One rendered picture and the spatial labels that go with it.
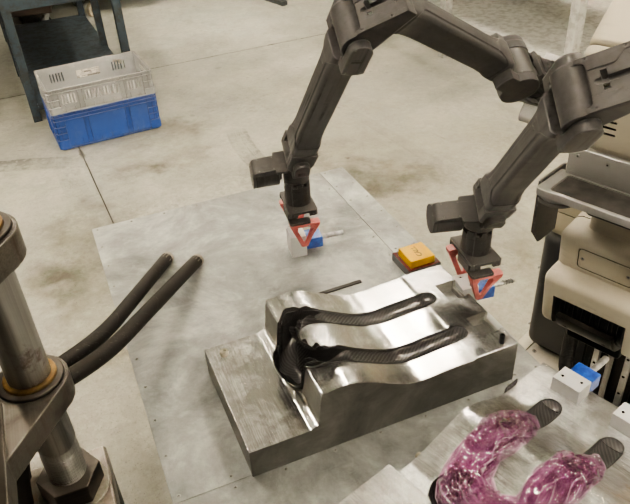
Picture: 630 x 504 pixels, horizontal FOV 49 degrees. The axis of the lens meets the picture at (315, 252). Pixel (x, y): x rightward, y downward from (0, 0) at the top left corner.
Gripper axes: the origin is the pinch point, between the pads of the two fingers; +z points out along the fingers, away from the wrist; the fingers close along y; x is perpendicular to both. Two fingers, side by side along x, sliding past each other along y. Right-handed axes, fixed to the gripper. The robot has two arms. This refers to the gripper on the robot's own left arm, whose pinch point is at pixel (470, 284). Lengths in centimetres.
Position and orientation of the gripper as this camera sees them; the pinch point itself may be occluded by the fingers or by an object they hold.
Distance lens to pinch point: 145.8
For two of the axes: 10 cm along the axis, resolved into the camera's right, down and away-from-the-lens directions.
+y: 2.8, 5.6, -7.8
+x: 9.6, -1.8, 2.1
